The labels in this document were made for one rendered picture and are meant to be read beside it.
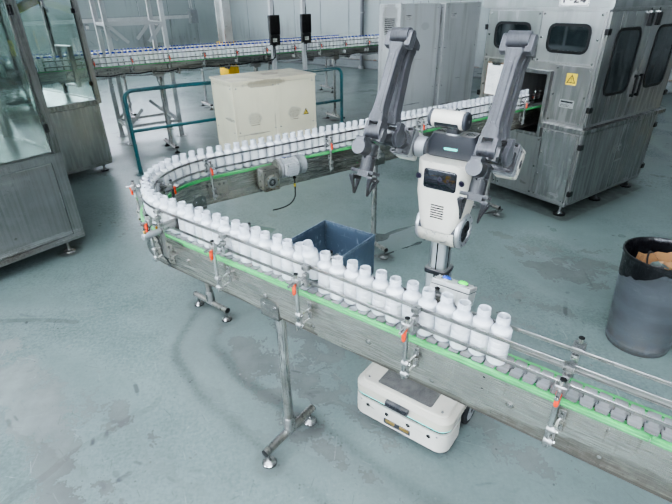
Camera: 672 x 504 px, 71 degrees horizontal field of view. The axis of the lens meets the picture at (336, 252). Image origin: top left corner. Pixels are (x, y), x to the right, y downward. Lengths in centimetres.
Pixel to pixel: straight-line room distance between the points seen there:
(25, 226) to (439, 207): 341
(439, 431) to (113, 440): 163
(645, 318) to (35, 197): 441
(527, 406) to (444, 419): 88
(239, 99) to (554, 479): 459
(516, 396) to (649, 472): 35
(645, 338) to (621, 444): 194
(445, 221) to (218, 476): 158
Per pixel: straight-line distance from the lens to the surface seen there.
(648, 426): 150
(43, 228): 456
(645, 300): 326
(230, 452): 258
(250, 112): 565
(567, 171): 507
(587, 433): 152
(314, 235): 242
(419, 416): 238
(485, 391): 156
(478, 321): 146
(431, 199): 204
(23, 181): 442
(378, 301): 161
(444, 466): 251
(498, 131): 172
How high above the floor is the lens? 197
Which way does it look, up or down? 28 degrees down
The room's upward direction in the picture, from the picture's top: 1 degrees counter-clockwise
